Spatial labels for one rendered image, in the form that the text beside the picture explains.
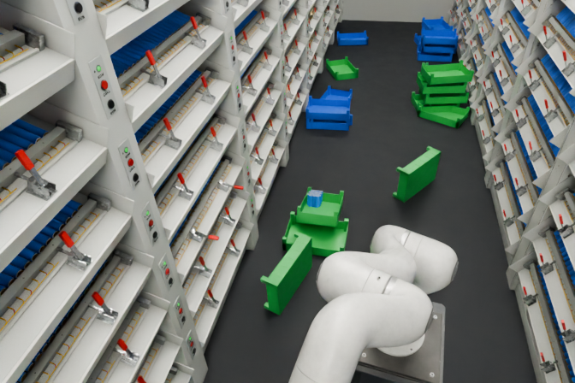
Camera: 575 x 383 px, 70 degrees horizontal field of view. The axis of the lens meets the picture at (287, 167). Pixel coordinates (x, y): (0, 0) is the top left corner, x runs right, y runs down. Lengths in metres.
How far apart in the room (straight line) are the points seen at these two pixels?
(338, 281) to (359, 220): 1.44
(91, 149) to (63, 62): 0.18
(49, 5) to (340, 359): 0.73
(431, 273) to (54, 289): 0.86
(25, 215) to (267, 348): 1.21
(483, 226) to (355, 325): 1.74
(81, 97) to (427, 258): 0.89
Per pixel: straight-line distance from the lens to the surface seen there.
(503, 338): 1.96
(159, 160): 1.17
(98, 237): 0.99
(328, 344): 0.68
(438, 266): 1.15
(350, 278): 0.81
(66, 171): 0.87
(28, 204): 0.83
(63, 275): 0.95
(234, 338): 1.83
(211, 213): 1.53
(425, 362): 1.46
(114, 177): 0.98
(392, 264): 0.94
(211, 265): 1.62
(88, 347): 1.07
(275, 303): 1.81
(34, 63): 0.82
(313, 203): 2.23
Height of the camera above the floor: 1.56
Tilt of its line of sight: 37 degrees down
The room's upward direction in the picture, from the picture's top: 3 degrees counter-clockwise
